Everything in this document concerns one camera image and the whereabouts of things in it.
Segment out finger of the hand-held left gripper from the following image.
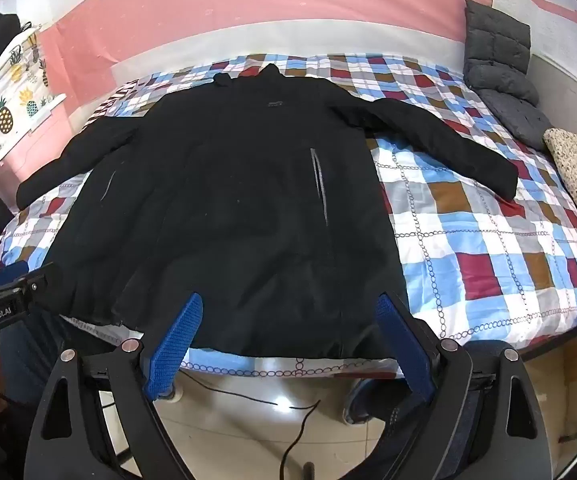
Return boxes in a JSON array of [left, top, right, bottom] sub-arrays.
[[0, 260, 34, 288], [21, 266, 65, 307]]

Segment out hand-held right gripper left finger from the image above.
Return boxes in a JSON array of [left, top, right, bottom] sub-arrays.
[[23, 292, 204, 480]]

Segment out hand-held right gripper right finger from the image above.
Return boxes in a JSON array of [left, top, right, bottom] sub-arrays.
[[369, 292, 555, 480]]

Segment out black jacket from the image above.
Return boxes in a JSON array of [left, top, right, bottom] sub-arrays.
[[16, 62, 519, 361]]

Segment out person's jeans leg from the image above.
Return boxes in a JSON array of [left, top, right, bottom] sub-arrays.
[[0, 310, 72, 411]]

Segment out dark blue shoe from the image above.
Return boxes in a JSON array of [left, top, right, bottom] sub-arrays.
[[343, 377, 404, 427]]

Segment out plaid bed sheet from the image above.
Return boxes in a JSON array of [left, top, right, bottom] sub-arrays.
[[0, 52, 577, 381]]

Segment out pineapple print cloth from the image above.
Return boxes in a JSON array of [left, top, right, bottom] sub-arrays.
[[0, 25, 66, 171]]

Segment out grey quilted cushion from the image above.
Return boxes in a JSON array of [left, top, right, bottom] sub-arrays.
[[461, 0, 554, 153]]

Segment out black cable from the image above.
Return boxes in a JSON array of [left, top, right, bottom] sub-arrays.
[[183, 372, 322, 480]]

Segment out dark bed frame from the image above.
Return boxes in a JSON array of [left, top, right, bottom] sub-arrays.
[[513, 310, 577, 361]]

